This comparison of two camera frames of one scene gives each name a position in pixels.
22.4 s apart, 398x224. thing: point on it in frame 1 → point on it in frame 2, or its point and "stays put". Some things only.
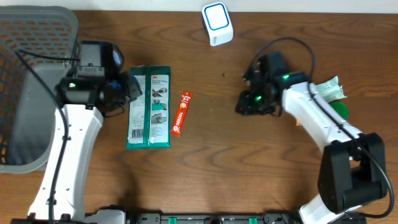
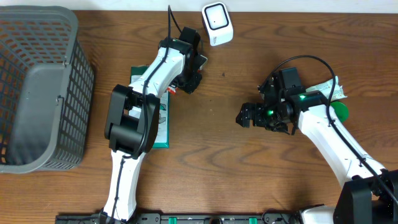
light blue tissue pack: x=331 y=90 stays put
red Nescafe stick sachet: x=181 y=115 → x=172 y=89
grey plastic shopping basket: x=38 y=43 stays put
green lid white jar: x=341 y=109 stays put
